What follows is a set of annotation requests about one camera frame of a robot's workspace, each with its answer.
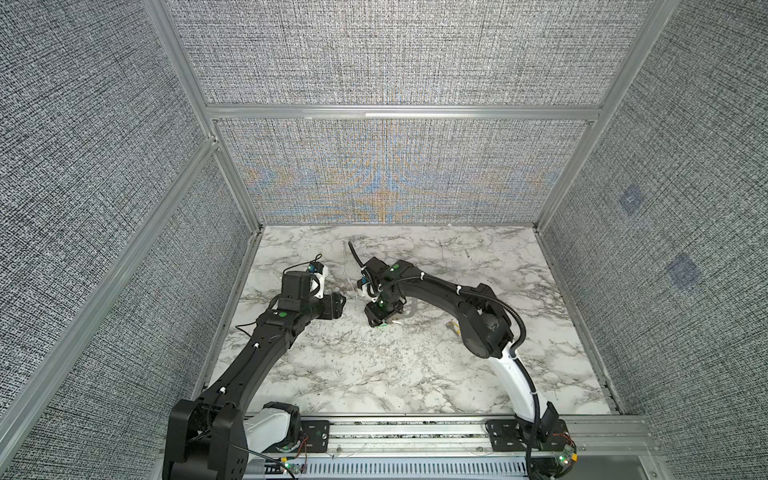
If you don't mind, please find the grey slotted cable duct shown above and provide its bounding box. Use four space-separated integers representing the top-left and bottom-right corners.
239 458 529 480

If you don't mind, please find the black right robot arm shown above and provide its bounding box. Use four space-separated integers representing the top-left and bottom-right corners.
356 257 578 479

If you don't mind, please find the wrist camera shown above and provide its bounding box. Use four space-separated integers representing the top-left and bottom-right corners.
357 266 386 302
281 260 327 301

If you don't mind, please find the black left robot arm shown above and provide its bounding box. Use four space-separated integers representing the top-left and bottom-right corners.
161 260 346 479

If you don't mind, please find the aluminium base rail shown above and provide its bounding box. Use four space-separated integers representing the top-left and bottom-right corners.
155 413 655 463

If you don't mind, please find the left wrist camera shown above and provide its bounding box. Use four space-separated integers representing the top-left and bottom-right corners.
281 260 327 301

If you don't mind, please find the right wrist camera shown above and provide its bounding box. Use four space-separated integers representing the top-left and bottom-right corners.
357 266 386 302

